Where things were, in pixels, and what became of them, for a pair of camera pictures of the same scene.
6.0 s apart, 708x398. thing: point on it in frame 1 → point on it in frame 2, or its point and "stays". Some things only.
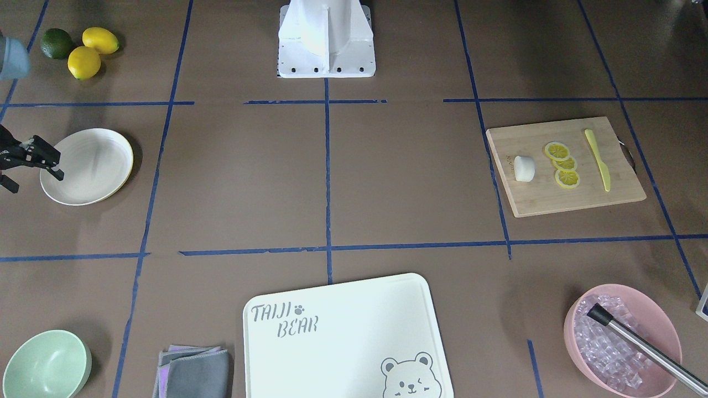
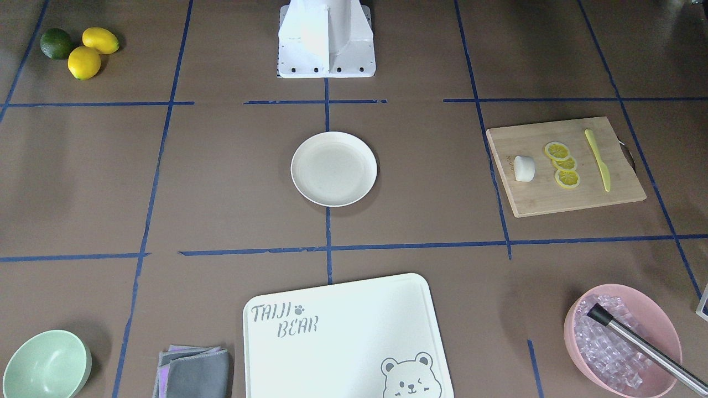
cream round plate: (97, 165) → (333, 168)
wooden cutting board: (542, 195) stays
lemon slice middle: (568, 163) stays
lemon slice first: (557, 150) stays
